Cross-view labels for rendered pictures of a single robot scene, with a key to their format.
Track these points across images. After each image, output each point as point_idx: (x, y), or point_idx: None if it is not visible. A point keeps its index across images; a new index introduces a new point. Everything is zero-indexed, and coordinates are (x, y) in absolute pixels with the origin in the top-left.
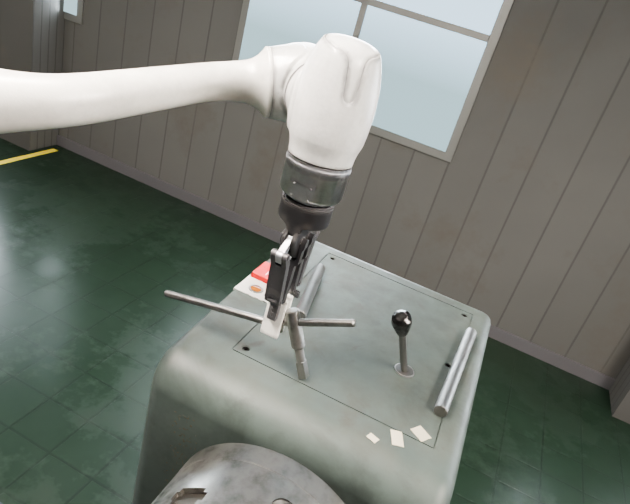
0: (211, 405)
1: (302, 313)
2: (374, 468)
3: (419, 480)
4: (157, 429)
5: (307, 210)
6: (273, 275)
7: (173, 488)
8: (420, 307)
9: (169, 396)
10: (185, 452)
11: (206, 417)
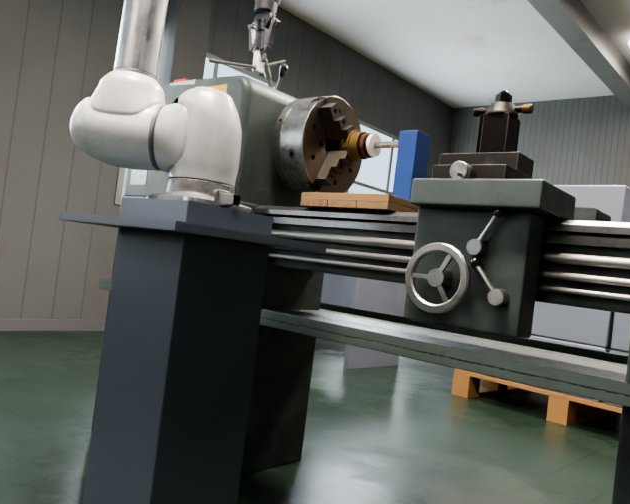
0: (272, 94)
1: None
2: None
3: None
4: (251, 117)
5: (276, 3)
6: (272, 32)
7: (305, 105)
8: None
9: (257, 94)
10: (263, 127)
11: (272, 101)
